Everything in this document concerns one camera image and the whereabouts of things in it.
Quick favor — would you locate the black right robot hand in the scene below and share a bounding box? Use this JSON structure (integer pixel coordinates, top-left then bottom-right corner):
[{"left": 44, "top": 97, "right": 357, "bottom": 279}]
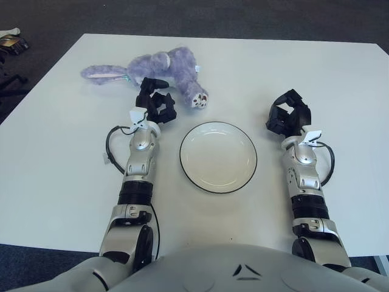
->
[{"left": 265, "top": 89, "right": 313, "bottom": 140}]

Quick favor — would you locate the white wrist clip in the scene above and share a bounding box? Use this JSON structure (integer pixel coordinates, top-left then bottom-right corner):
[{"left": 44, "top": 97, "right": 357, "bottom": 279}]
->
[
  {"left": 129, "top": 106, "right": 148, "bottom": 127},
  {"left": 302, "top": 130, "right": 322, "bottom": 145}
]

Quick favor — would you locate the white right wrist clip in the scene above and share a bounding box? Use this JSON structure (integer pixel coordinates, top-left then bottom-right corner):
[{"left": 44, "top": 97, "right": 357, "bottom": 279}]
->
[{"left": 302, "top": 130, "right": 322, "bottom": 145}]

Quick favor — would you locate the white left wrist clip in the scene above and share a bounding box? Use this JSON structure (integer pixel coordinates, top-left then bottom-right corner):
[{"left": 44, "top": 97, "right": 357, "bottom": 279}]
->
[{"left": 129, "top": 106, "right": 148, "bottom": 127}]

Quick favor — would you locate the dark box on floor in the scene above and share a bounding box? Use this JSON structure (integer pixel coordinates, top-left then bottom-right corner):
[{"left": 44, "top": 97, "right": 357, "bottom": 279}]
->
[{"left": 0, "top": 34, "right": 30, "bottom": 55}]

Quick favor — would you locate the black chair base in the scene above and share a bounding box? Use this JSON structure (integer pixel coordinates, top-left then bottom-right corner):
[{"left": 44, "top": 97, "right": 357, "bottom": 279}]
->
[{"left": 0, "top": 54, "right": 29, "bottom": 98}]

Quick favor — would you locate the purple plush bunny doll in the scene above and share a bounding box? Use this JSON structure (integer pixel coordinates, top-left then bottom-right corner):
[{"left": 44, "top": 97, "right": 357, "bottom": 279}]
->
[{"left": 80, "top": 46, "right": 210, "bottom": 110}]

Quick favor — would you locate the grey table leg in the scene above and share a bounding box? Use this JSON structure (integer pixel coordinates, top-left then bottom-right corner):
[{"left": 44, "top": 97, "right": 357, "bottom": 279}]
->
[{"left": 372, "top": 254, "right": 389, "bottom": 274}]

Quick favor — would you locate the white plate black rim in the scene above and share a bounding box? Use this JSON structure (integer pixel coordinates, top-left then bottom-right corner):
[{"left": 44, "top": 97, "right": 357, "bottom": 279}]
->
[{"left": 179, "top": 121, "right": 258, "bottom": 195}]

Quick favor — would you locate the grey robot torso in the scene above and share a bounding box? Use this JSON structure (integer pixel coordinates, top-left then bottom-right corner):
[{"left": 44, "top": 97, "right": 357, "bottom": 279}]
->
[{"left": 53, "top": 243, "right": 389, "bottom": 292}]

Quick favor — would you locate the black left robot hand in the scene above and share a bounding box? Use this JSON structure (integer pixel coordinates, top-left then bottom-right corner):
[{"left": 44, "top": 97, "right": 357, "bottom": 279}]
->
[{"left": 135, "top": 77, "right": 178, "bottom": 124}]

